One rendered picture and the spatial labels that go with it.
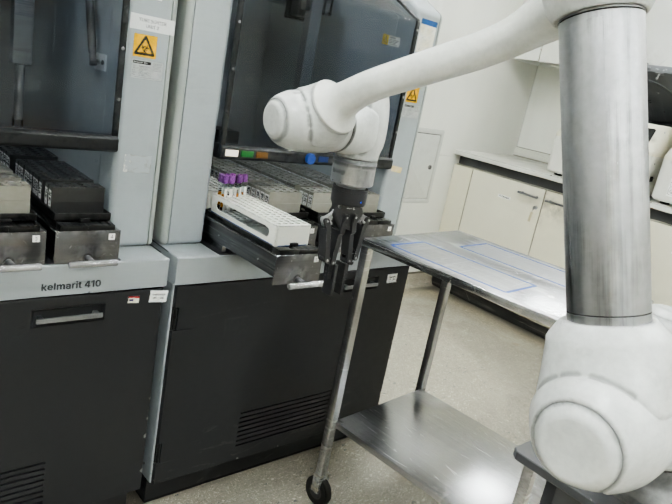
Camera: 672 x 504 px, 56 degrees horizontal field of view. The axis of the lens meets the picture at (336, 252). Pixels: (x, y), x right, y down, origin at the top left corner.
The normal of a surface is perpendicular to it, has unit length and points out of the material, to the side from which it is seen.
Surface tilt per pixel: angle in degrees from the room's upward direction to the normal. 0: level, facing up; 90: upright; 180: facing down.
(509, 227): 90
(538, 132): 90
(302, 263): 90
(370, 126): 84
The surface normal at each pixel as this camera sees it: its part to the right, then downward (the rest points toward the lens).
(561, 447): -0.66, 0.18
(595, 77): -0.48, 0.07
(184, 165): 0.64, 0.32
